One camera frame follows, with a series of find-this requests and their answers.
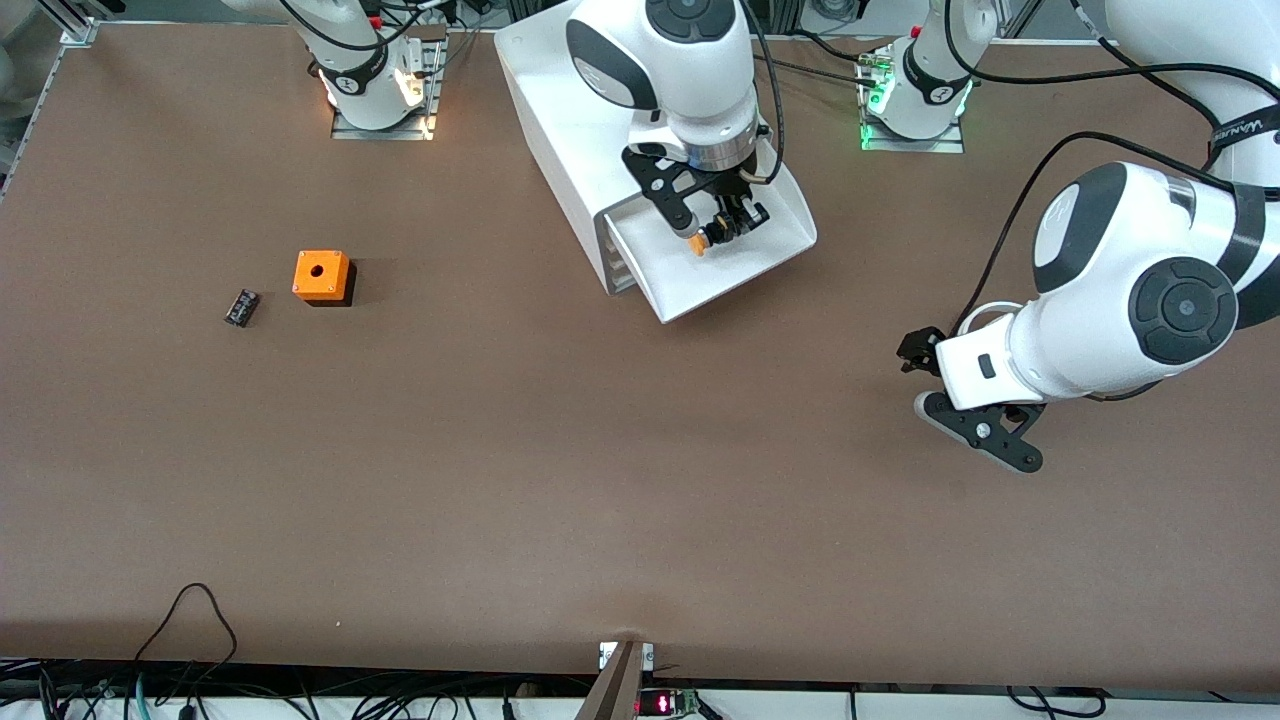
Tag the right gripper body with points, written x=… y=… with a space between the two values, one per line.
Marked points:
x=729 y=196

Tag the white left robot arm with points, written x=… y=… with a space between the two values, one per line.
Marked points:
x=1130 y=280

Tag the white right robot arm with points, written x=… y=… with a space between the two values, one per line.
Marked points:
x=690 y=60

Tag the white curved plastic arc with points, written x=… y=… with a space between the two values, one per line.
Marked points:
x=985 y=311

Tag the orange box with hole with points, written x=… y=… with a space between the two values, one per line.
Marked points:
x=320 y=272

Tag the small red LED device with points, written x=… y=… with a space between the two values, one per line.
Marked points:
x=665 y=703

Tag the small black rectangular component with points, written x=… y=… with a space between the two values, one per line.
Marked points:
x=242 y=308

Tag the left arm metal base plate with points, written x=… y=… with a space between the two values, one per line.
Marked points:
x=950 y=145

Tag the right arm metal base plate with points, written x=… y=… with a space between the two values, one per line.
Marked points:
x=345 y=128

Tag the grey camera mounting post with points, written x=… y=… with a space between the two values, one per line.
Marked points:
x=615 y=690

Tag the aluminium frame corner bracket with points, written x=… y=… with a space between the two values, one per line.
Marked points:
x=78 y=33

